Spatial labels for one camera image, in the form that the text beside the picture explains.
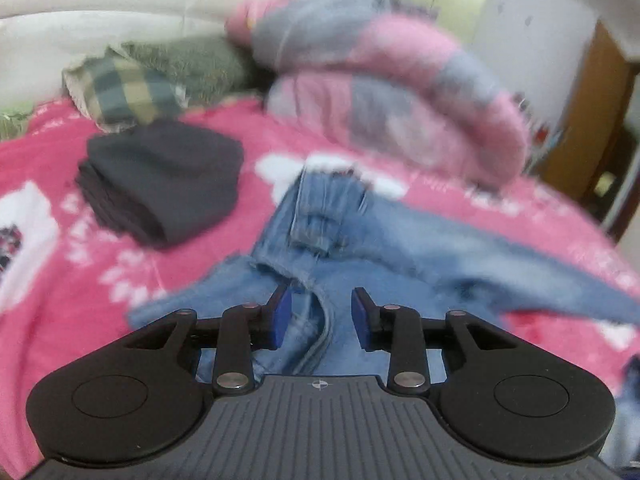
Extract green plaid pillow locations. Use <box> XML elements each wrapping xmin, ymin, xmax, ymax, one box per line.
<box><xmin>62</xmin><ymin>55</ymin><xmax>183</xmax><ymax>133</ymax></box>

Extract folded dark grey garment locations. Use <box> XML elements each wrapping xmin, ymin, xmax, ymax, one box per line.
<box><xmin>75</xmin><ymin>119</ymin><xmax>246</xmax><ymax>251</ymax></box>

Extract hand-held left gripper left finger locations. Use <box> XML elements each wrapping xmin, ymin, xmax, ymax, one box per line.
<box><xmin>122</xmin><ymin>284</ymin><xmax>293</xmax><ymax>395</ymax></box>

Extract blue denim jeans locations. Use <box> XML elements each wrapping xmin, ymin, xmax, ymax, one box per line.
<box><xmin>127</xmin><ymin>166</ymin><xmax>640</xmax><ymax>381</ymax></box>

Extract pink white padded headboard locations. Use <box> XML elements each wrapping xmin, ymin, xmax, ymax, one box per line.
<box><xmin>0</xmin><ymin>0</ymin><xmax>301</xmax><ymax>116</ymax></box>

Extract pink floral bed blanket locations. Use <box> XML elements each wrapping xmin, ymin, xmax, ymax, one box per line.
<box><xmin>0</xmin><ymin>97</ymin><xmax>640</xmax><ymax>461</ymax></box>

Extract brown wooden door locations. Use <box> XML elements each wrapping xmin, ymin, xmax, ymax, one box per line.
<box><xmin>537</xmin><ymin>25</ymin><xmax>636</xmax><ymax>196</ymax></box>

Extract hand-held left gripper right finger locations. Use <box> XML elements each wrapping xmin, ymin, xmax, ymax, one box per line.
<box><xmin>351</xmin><ymin>287</ymin><xmax>518</xmax><ymax>395</ymax></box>

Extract green leaf patterned pillow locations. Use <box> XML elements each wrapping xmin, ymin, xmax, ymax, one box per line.
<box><xmin>120</xmin><ymin>35</ymin><xmax>261</xmax><ymax>103</ymax></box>

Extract pink grey floral duvet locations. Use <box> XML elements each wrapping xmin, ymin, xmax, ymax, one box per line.
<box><xmin>225</xmin><ymin>0</ymin><xmax>531</xmax><ymax>191</ymax></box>

